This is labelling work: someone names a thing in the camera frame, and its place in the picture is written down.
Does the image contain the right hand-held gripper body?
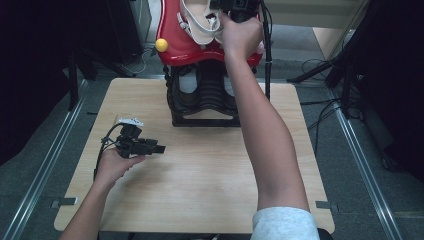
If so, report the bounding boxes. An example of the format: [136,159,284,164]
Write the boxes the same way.
[209,0,263,24]

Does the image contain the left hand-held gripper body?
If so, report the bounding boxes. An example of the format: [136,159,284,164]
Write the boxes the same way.
[114,117,148,160]

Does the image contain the white slingback heeled shoe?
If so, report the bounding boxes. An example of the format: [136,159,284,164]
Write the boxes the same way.
[179,0,223,46]
[213,18,228,45]

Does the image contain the black leather shoe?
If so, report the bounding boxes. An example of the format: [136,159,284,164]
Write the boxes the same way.
[222,74,237,109]
[174,64,203,112]

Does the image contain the red and black shoe rack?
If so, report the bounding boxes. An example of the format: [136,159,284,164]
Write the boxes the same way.
[155,0,266,129]

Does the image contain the person's right hand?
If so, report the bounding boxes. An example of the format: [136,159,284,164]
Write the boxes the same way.
[219,13,265,63]

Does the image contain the person's left hand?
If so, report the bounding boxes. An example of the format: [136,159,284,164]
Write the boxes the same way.
[94,147,147,191]

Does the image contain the black metal stand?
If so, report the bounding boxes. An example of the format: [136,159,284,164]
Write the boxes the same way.
[67,49,98,112]

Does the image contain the yellow ball knob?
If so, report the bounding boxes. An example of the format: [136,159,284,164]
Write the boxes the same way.
[155,38,169,53]

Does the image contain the tan wooden board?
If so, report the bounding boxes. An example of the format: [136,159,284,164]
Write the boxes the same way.
[312,26,356,61]

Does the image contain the black tripod stand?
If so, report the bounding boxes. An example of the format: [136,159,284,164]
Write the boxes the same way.
[286,49,356,118]

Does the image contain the dark cabinet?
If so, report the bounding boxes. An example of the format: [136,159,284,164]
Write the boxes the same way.
[106,0,153,65]

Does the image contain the dark curtain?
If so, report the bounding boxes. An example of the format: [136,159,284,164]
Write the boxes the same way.
[0,0,113,167]
[346,0,424,184]

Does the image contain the person's light grey sleeve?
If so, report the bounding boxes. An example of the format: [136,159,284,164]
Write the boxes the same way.
[251,206,321,240]

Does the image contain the left hand-held gripper cable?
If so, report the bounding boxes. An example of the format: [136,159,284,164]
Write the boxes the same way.
[93,122,125,182]

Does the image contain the hand-held gripper cable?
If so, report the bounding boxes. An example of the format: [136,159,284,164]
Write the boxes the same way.
[259,0,273,102]
[93,122,125,182]

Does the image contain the right hand-held gripper cable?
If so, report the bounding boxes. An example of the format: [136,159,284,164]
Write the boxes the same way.
[259,0,273,102]

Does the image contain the white floor cable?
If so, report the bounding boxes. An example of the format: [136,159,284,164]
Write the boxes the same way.
[121,48,150,75]

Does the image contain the grey table bracket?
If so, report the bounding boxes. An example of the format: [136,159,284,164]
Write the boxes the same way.
[50,197,78,210]
[315,200,340,213]

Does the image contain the metal floor rail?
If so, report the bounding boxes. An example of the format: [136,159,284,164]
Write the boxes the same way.
[328,89,403,240]
[2,81,88,240]

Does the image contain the black floor cables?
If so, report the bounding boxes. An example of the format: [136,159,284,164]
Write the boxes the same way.
[299,58,344,148]

